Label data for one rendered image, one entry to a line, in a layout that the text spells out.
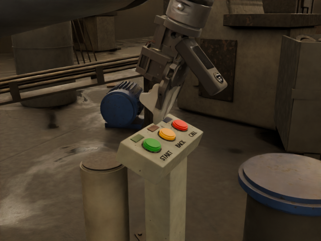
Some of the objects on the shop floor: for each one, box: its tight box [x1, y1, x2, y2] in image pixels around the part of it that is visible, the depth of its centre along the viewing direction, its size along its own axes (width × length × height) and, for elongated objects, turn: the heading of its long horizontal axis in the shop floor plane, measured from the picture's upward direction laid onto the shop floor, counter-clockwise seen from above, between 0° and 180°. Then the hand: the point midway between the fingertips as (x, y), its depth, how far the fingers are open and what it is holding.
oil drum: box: [11, 21, 77, 108], centre depth 336 cm, size 59×59×89 cm
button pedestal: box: [115, 114, 203, 241], centre depth 86 cm, size 16×24×62 cm, turn 153°
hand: (160, 120), depth 68 cm, fingers closed
